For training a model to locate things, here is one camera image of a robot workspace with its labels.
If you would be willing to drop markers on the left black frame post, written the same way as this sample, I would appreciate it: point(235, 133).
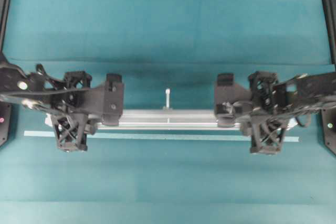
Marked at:
point(4, 8)

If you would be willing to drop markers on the black frame post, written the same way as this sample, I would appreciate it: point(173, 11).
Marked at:
point(4, 8)
point(329, 13)

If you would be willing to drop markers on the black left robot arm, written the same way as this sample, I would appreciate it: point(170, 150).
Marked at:
point(36, 90)

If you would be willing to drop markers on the teal backdrop cloth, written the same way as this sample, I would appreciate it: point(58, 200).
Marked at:
point(270, 32)

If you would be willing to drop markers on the large aluminium extrusion rail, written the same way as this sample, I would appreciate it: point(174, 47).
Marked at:
point(168, 119)

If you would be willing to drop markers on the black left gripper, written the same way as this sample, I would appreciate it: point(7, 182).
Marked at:
point(83, 107)

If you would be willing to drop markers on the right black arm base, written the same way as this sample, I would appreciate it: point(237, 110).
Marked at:
point(329, 129)

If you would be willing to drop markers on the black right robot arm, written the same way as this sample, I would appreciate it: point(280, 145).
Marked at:
point(300, 97)

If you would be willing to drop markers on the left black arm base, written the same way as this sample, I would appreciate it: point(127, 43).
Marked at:
point(5, 115)

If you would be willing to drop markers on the white centre cable tie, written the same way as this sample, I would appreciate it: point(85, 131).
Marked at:
point(167, 108)

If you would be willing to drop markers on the light green tape strip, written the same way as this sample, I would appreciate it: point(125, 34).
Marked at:
point(178, 137)

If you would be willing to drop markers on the right black frame post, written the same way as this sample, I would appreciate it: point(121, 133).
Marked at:
point(329, 13)

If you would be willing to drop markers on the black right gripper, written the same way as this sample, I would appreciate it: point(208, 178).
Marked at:
point(254, 109)

